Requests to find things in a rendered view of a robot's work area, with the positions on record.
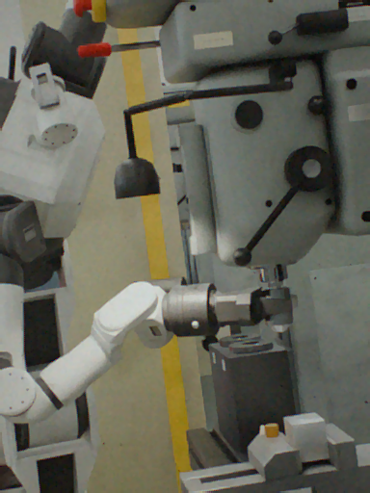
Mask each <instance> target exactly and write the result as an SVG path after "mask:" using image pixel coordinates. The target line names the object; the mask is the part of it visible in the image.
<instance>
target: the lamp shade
mask: <svg viewBox="0 0 370 493"><path fill-rule="evenodd" d="M113 183H114V192H116V199H117V200H119V198H126V197H134V196H143V195H158V194H160V193H161V192H160V183H159V177H158V173H157V171H156V169H155V167H154V165H153V163H152V162H150V161H148V160H147V159H145V158H139V157H133V158H128V160H123V161H122V162H121V163H120V164H119V166H118V167H117V170H115V177H114V182H113Z"/></svg>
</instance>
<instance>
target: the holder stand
mask: <svg viewBox="0 0 370 493"><path fill-rule="evenodd" d="M208 350H209V358H211V367H212V376H213V383H214V391H215V400H216V408H217V416H218V425H219V429H220V430H221V431H222V433H223V434H224V435H225V436H226V437H227V438H228V439H229V440H231V443H232V444H233V445H234V446H235V447H236V448H237V449H238V451H239V452H241V453H247V452H248V445H249V444H251V443H252V441H253V439H254V438H255V437H256V436H257V435H258V434H259V433H260V426H264V427H265V426H266V425H269V424H278V432H281V433H283V434H284V435H285V436H286V432H285V424H284V420H283V417H288V416H294V415H297V411H296V405H295V403H294V394H293V385H292V377H291V368H290V359H288V352H287V349H286V348H284V347H282V346H280V345H277V344H275V343H273V339H266V338H264V337H262V336H261V334H258V333H249V334H238V335H231V336H226V337H222V338H220V339H219V342H217V344H210V345H208Z"/></svg>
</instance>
